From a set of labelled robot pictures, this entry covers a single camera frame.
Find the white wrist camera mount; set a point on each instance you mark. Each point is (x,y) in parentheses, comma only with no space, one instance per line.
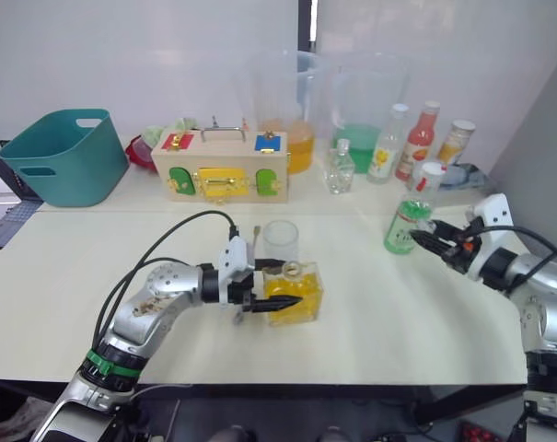
(494,209)
(234,258)

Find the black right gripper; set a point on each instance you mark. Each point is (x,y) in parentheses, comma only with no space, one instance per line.
(462,253)

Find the clear bottle yellow flower label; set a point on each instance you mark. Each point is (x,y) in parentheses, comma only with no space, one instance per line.
(381,161)

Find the yellow jar white lid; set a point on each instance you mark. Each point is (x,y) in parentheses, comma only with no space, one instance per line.
(453,145)

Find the pink juice bottle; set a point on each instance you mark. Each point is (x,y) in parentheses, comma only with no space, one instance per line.
(414,152)

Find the black table frame bar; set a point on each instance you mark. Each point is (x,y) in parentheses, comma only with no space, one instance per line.
(467,405)

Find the light green cloth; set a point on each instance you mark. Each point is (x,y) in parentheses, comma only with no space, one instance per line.
(156,132)

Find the dark rounded shape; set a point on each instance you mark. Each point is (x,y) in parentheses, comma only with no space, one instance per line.
(234,435)
(335,435)

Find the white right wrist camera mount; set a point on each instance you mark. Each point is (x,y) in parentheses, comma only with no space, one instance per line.
(494,209)

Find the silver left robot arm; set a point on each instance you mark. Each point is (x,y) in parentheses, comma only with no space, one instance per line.
(135,317)

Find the small empty glass flask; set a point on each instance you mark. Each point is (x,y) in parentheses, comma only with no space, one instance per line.
(339,177)

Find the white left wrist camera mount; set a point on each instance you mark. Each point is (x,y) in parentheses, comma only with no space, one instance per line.
(234,258)

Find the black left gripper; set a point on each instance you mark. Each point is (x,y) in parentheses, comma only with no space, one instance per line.
(241,292)

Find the open laptop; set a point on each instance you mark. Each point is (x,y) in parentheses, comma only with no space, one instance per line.
(11,221)

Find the clear pitcher orange liquid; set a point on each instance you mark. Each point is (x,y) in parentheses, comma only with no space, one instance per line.
(301,152)

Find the clear ribbed drinking glass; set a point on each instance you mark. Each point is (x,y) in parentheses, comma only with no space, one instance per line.
(280,239)

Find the red bumpy object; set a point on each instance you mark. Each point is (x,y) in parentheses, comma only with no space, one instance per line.
(476,433)

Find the red plastic container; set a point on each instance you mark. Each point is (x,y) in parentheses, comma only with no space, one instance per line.
(137,156)

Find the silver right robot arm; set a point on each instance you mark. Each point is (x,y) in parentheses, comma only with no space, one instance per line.
(549,322)

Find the grey blue cloth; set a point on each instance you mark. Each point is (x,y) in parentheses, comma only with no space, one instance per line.
(471,177)

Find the teal plastic bin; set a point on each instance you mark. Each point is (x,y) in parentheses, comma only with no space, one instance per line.
(66,156)

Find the wooden lock activity box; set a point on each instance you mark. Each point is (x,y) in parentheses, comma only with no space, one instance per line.
(223,156)

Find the clear pitcher green liquid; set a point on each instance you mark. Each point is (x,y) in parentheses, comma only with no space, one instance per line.
(358,147)

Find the square glass bottle yellow liquid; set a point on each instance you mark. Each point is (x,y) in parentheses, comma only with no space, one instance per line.
(305,294)

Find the green juice bottle white cap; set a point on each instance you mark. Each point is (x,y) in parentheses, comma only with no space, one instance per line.
(400,230)

